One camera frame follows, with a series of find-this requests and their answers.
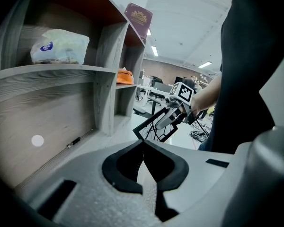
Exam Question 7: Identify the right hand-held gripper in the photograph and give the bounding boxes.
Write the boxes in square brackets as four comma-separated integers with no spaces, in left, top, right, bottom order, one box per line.
[155,81,198,130]

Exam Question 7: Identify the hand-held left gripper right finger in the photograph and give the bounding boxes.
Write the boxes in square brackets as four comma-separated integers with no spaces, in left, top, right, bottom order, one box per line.
[142,140,239,223]

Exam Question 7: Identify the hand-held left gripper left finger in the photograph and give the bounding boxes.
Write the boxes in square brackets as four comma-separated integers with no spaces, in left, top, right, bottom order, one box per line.
[15,140,163,227]

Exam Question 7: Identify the black framed white picture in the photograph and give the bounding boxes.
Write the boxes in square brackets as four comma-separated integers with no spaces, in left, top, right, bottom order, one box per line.
[132,106,179,143]

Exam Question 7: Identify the person's right forearm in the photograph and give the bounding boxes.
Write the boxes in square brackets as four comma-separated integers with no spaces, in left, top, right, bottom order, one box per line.
[191,75,222,118]

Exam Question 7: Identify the person's right hand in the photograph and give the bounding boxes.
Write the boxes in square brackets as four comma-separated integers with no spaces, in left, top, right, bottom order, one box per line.
[166,96,184,109]

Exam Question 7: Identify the black office chair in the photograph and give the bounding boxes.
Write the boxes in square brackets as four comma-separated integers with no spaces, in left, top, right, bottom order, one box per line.
[133,96,163,118]

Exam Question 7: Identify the person's grey trousers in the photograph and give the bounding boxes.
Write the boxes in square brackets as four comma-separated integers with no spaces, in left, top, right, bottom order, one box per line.
[198,136,213,151]

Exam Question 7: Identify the small black pen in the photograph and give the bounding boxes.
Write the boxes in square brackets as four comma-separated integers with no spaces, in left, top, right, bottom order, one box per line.
[66,137,81,148]

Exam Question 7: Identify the orange snack bag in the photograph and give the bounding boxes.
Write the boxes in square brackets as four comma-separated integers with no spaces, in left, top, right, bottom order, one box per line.
[117,67,135,85]

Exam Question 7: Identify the white round sticker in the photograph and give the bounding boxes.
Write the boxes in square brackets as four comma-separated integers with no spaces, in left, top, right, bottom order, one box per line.
[31,134,44,148]

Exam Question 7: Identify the person's black shirt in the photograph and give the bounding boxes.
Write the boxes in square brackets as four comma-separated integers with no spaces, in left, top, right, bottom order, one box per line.
[209,0,284,155]

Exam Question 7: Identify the grey wooden shelf unit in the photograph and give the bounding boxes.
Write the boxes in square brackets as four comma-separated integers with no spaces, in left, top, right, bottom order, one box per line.
[0,0,148,189]

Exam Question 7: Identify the white tissue packet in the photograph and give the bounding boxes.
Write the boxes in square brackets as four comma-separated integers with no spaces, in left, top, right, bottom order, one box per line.
[30,28,90,65]

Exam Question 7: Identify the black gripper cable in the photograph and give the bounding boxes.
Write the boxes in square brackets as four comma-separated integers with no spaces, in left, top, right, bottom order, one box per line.
[193,113,213,137]

